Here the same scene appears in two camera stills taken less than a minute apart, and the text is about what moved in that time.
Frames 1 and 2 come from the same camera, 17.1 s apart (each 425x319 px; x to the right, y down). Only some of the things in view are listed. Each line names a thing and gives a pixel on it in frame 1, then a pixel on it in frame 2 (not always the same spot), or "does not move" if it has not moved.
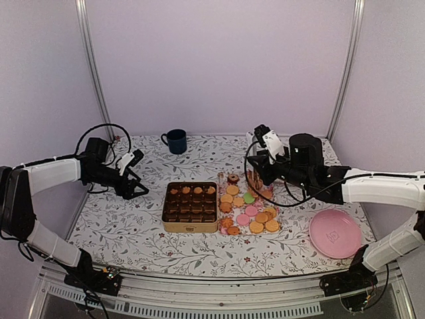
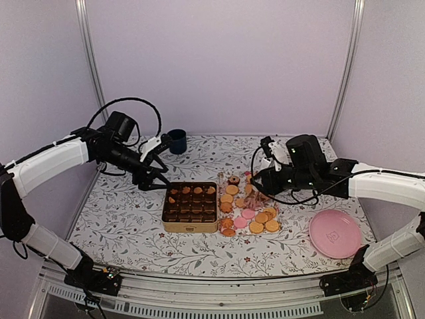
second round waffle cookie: [271, 226] does not move
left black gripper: [121, 189] → [145, 181]
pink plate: [335, 234] does not move
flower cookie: [211, 190] does not move
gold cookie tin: [190, 207] does not move
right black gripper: [263, 168] → [270, 187]
